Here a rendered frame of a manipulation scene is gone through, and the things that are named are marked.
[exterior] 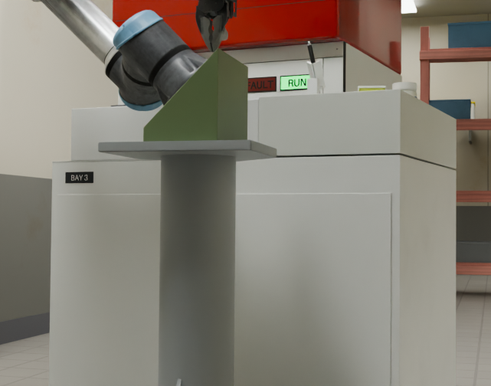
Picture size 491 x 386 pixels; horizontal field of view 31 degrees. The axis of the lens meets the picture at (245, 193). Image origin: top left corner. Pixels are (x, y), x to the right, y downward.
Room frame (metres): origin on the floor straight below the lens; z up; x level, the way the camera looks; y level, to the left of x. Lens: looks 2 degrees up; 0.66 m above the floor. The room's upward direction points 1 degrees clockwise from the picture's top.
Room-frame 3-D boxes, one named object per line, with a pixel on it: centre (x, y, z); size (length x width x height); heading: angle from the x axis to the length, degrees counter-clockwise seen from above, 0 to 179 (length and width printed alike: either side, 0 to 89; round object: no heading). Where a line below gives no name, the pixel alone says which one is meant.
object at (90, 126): (2.28, 0.20, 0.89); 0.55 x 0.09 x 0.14; 65
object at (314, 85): (2.38, -0.19, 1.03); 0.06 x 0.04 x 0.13; 155
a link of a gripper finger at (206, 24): (2.25, 0.09, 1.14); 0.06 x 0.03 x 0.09; 155
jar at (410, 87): (2.51, -0.45, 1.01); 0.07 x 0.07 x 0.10
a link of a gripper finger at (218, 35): (2.24, 0.06, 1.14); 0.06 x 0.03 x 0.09; 155
